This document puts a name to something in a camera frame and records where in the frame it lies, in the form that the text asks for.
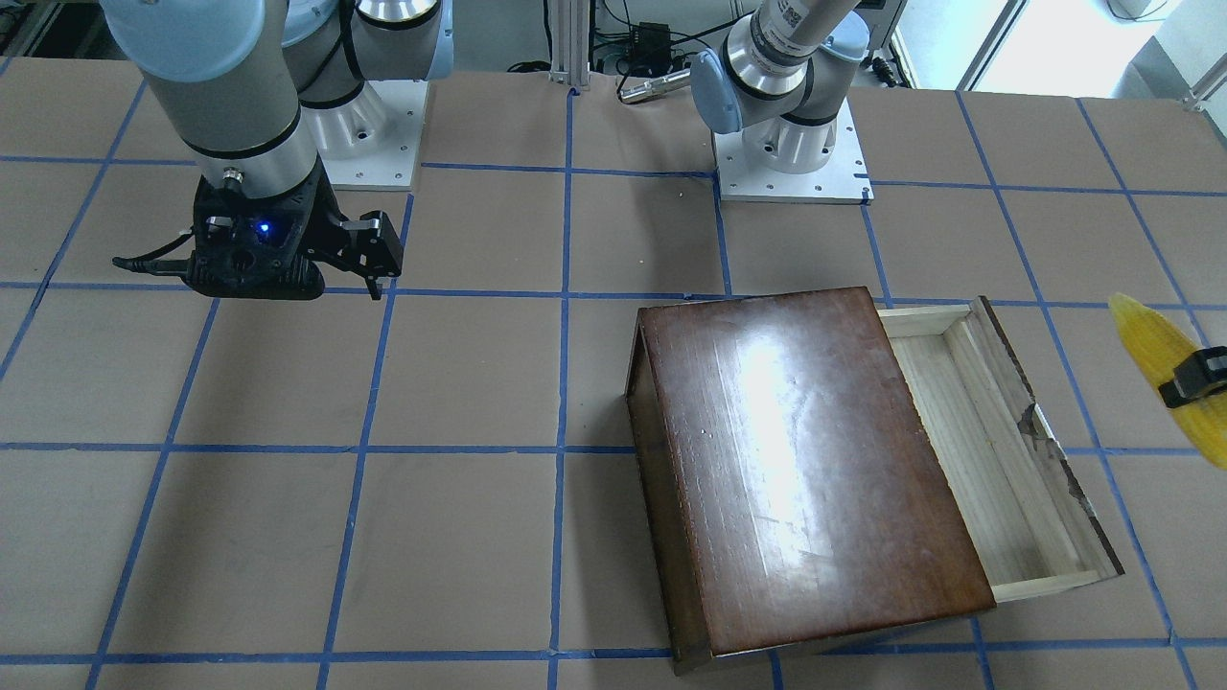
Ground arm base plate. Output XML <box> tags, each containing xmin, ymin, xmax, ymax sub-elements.
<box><xmin>710</xmin><ymin>98</ymin><xmax>875</xmax><ymax>205</ymax></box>
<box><xmin>303</xmin><ymin>81</ymin><xmax>429</xmax><ymax>193</ymax></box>

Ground black power adapter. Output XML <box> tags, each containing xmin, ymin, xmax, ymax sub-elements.
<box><xmin>628</xmin><ymin>21</ymin><xmax>672</xmax><ymax>61</ymax></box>

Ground black cables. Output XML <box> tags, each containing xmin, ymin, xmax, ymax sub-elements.
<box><xmin>506</xmin><ymin>0</ymin><xmax>729</xmax><ymax>79</ymax></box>

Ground wooden drawer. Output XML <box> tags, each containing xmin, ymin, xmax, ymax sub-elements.
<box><xmin>879</xmin><ymin>297</ymin><xmax>1123</xmax><ymax>604</ymax></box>

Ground yellow corn cob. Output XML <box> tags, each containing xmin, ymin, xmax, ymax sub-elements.
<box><xmin>1108</xmin><ymin>293</ymin><xmax>1226</xmax><ymax>469</ymax></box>

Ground aluminium frame post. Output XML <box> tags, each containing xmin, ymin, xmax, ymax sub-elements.
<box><xmin>546</xmin><ymin>0</ymin><xmax>594</xmax><ymax>95</ymax></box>

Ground dark wooden drawer cabinet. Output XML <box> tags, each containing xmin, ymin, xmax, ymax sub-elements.
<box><xmin>625</xmin><ymin>287</ymin><xmax>996</xmax><ymax>676</ymax></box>

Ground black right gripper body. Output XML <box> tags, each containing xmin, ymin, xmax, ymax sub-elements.
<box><xmin>182</xmin><ymin>161</ymin><xmax>346</xmax><ymax>300</ymax></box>

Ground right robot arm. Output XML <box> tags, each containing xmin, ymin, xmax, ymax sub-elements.
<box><xmin>101</xmin><ymin>1</ymin><xmax>454</xmax><ymax>301</ymax></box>

